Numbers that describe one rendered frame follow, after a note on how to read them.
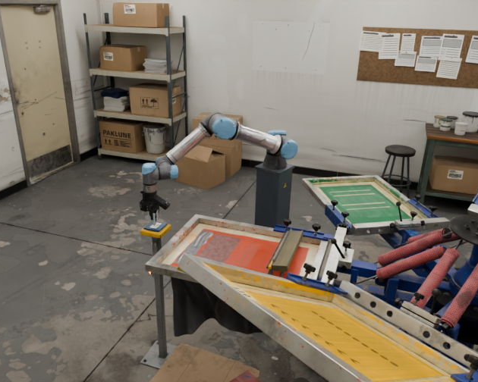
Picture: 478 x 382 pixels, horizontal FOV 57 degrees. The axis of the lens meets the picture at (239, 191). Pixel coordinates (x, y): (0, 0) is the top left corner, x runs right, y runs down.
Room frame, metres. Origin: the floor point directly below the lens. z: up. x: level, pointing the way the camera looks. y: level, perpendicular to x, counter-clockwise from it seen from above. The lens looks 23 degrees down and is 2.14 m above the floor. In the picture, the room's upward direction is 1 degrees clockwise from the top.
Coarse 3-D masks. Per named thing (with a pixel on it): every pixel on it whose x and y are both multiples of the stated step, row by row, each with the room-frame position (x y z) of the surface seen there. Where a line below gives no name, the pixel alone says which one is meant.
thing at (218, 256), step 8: (200, 256) 1.93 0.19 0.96; (208, 256) 1.93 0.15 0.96; (216, 256) 1.93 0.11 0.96; (224, 256) 1.93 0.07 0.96; (176, 264) 1.85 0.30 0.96; (256, 264) 1.87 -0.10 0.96; (264, 264) 1.87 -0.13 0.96; (264, 272) 1.80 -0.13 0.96; (280, 272) 1.80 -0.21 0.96; (288, 272) 1.80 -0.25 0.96; (296, 272) 1.80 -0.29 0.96
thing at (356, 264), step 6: (354, 264) 1.75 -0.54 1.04; (360, 264) 1.75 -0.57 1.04; (366, 264) 1.76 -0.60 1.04; (372, 264) 1.76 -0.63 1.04; (348, 270) 1.74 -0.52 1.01; (360, 270) 1.73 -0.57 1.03; (366, 270) 1.72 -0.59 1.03; (372, 270) 1.71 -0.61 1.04; (360, 276) 1.72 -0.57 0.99; (366, 276) 1.72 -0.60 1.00; (372, 276) 1.71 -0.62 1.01
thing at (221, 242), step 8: (200, 232) 2.18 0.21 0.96; (216, 232) 2.19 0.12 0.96; (208, 240) 2.09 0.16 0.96; (216, 240) 2.09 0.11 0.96; (224, 240) 2.09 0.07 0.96; (232, 240) 2.10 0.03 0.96; (248, 240) 2.10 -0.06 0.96; (256, 240) 2.10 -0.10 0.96; (264, 240) 2.11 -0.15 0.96; (208, 248) 2.01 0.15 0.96; (216, 248) 2.01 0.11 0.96; (224, 248) 2.01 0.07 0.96; (232, 248) 2.02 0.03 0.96; (264, 248) 2.02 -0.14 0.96; (272, 248) 2.03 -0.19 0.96; (304, 248) 2.03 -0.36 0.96; (256, 256) 1.94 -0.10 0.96; (264, 256) 1.94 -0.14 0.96; (296, 256) 1.95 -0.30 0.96; (304, 256) 1.95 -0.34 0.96; (296, 264) 1.88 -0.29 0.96
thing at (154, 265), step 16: (192, 224) 2.21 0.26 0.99; (208, 224) 2.27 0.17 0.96; (224, 224) 2.24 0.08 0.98; (240, 224) 2.22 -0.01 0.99; (176, 240) 2.02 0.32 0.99; (304, 240) 2.09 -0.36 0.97; (320, 240) 2.07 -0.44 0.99; (160, 256) 1.86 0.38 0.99; (320, 256) 1.90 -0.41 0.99; (160, 272) 1.76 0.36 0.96; (176, 272) 1.73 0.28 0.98
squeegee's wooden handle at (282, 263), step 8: (296, 232) 2.02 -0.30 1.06; (288, 240) 1.93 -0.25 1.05; (296, 240) 1.93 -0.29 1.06; (288, 248) 1.86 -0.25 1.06; (296, 248) 1.87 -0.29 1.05; (280, 256) 1.78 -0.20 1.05; (288, 256) 1.77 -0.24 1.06; (272, 264) 1.72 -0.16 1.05; (280, 264) 1.71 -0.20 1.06; (288, 264) 1.72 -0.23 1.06
